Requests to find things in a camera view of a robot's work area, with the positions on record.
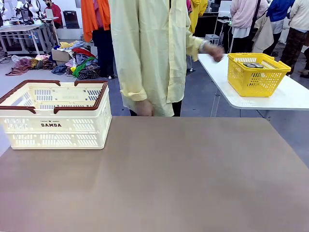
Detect brownish fabric pile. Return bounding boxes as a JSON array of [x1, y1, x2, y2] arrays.
[[6, 55, 57, 76]]

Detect person in blue jacket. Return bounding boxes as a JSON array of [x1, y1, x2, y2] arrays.
[[263, 0, 296, 57]]

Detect orange hanging garment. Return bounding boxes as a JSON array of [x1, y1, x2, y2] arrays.
[[81, 0, 111, 43]]

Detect person's right hand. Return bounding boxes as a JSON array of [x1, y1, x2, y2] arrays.
[[135, 99, 155, 117]]

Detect cardboard box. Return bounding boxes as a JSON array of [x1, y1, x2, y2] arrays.
[[51, 48, 73, 62]]

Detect yellow plastic basket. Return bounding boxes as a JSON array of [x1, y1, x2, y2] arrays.
[[226, 52, 292, 98]]

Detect beige coat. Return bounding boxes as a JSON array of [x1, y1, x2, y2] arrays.
[[252, 15, 275, 53]]

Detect person in red top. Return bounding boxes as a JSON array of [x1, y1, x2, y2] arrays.
[[43, 0, 63, 29]]

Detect person in pink hoodie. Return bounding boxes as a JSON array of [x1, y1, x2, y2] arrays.
[[230, 0, 269, 54]]

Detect person in cream top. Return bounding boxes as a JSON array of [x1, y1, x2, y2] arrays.
[[280, 0, 309, 76]]

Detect black trousers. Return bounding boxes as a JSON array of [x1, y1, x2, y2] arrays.
[[130, 100, 182, 117]]

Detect white computer case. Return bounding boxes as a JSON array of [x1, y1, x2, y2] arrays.
[[204, 34, 220, 46]]

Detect person's left forearm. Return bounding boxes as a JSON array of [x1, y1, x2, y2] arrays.
[[185, 33, 206, 62]]

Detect yellow hanging jacket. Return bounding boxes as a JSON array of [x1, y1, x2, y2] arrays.
[[188, 0, 208, 34]]

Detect green cloth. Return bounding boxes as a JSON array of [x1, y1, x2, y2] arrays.
[[76, 57, 98, 76]]

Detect checked dark fabric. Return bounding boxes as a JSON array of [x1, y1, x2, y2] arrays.
[[77, 69, 100, 80]]

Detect mixed clothes pile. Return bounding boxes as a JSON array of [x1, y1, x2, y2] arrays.
[[50, 41, 101, 80]]

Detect person in yellow shirt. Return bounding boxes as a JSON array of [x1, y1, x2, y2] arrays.
[[108, 0, 206, 117]]

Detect background white robot rig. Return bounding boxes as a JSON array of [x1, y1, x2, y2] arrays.
[[14, 0, 44, 26]]

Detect black shelf desk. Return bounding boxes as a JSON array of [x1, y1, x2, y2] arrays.
[[193, 0, 233, 54]]

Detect dark hanging trousers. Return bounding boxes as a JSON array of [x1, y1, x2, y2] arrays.
[[92, 28, 114, 78]]

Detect white side table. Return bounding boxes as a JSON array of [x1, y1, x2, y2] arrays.
[[197, 53, 309, 116]]

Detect cream shopping basket brown handles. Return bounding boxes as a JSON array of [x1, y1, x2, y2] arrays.
[[0, 79, 113, 150]]

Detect grey work table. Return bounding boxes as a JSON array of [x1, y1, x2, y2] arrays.
[[0, 17, 60, 56]]

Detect person's right forearm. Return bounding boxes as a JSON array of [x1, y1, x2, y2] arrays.
[[120, 67, 148, 103]]

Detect person's left hand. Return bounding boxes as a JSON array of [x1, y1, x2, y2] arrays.
[[204, 44, 225, 62]]

